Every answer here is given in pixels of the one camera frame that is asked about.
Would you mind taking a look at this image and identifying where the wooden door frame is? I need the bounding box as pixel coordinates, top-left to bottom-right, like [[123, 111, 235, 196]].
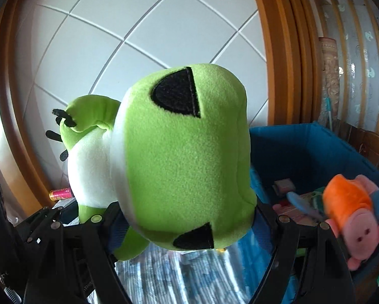
[[256, 0, 322, 125]]

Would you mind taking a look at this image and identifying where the rolled patterned carpet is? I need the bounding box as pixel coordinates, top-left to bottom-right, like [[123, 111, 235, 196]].
[[318, 37, 340, 128]]

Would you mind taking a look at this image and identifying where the blue plastic storage crate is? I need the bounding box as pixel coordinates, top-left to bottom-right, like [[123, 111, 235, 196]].
[[247, 123, 379, 303]]

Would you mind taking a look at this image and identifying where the orange pig plush toy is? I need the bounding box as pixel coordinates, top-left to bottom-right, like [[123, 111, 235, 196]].
[[323, 174, 379, 271]]

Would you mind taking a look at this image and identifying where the blue striped table cloth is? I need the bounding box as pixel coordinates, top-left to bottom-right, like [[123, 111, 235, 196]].
[[114, 244, 258, 303]]

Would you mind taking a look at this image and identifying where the pink cylindrical can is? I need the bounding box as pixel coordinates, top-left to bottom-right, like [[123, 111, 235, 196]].
[[48, 187, 74, 201]]

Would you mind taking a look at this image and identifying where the teal mop handle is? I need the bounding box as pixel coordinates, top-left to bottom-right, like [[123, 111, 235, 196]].
[[325, 97, 333, 131]]

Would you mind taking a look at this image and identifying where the wooden chair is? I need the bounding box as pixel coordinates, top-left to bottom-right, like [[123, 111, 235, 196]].
[[348, 126, 379, 171]]

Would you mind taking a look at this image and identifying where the green frog plush toy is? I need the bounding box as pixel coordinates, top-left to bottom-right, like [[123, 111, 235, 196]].
[[46, 64, 257, 261]]

